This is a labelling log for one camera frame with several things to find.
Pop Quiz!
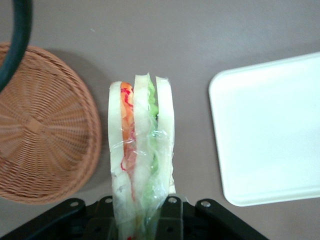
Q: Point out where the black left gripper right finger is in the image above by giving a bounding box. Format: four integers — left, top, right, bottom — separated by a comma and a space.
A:
159, 196, 270, 240

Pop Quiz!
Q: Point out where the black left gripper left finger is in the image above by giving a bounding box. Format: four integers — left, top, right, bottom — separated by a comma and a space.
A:
0, 196, 118, 240

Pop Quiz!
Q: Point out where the triangle sandwich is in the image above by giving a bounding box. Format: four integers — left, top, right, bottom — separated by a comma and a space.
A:
108, 72, 177, 240

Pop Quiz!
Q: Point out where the round brown wicker basket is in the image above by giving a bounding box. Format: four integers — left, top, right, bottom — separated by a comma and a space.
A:
0, 41, 103, 206

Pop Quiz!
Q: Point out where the beige plastic tray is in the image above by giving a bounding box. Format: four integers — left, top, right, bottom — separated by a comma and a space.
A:
208, 51, 320, 207

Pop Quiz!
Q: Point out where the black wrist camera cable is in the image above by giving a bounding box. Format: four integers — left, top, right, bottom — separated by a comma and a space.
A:
0, 0, 34, 91

